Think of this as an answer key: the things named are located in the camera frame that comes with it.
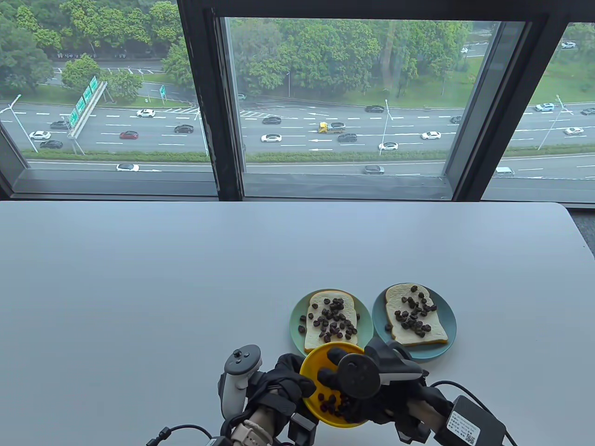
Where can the yellow bowl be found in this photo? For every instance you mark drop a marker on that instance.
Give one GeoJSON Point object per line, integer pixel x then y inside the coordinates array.
{"type": "Point", "coordinates": [314, 360]}

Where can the pink band wristwatch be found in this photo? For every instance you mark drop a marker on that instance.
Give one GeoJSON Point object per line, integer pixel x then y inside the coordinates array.
{"type": "Point", "coordinates": [251, 432]}

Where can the black window frame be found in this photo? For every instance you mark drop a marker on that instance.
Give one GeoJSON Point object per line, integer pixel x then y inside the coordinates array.
{"type": "Point", "coordinates": [209, 93]}

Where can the person's left forearm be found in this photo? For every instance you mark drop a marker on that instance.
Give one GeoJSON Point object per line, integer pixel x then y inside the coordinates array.
{"type": "Point", "coordinates": [262, 413]}

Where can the person's left hand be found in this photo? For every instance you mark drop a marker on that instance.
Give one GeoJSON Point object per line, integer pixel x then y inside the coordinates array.
{"type": "Point", "coordinates": [279, 376]}

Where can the blue plate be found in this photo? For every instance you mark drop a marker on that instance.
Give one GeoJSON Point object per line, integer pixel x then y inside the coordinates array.
{"type": "Point", "coordinates": [448, 316]}

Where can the person's right forearm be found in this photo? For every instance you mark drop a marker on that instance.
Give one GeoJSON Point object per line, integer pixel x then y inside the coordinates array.
{"type": "Point", "coordinates": [425, 416]}

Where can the person's right hand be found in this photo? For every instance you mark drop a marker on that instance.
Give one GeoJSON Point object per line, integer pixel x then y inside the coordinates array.
{"type": "Point", "coordinates": [395, 404]}

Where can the white toast slice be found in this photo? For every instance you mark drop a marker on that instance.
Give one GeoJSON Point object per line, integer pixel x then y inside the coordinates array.
{"type": "Point", "coordinates": [437, 332]}
{"type": "Point", "coordinates": [316, 344]}

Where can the black wrist box white label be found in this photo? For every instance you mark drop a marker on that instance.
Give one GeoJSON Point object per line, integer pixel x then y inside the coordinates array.
{"type": "Point", "coordinates": [479, 423]}
{"type": "Point", "coordinates": [219, 440]}

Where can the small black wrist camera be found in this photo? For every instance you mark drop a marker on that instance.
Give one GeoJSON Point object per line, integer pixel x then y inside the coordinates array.
{"type": "Point", "coordinates": [413, 432]}
{"type": "Point", "coordinates": [302, 429]}

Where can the light green plate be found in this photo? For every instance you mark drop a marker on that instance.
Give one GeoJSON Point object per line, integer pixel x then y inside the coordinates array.
{"type": "Point", "coordinates": [365, 332]}

